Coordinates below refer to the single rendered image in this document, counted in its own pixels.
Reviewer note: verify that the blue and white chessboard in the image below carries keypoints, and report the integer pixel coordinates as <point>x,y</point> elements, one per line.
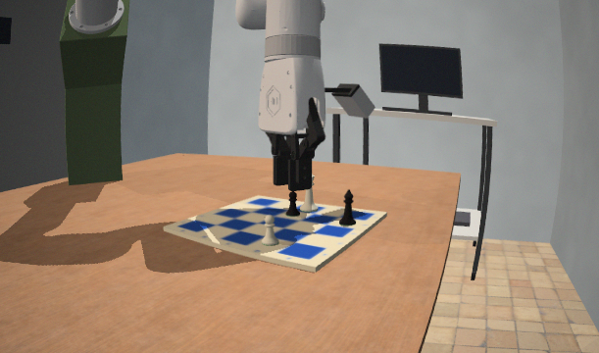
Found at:
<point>307,242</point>

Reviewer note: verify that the black bishop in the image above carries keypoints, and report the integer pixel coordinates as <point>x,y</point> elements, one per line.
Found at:
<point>347,219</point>

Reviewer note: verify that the white pawn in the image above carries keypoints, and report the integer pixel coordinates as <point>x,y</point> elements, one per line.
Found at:
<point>270,238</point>

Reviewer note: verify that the white queen chess piece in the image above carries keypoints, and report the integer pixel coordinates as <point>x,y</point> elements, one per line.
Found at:
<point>309,205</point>

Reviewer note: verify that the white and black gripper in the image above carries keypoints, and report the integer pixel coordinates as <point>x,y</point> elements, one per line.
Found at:
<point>288,82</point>

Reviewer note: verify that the black pawn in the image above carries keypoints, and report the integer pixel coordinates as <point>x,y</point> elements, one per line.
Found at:
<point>292,211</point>

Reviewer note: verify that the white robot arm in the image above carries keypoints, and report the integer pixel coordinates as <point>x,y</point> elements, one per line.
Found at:
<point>293,27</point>

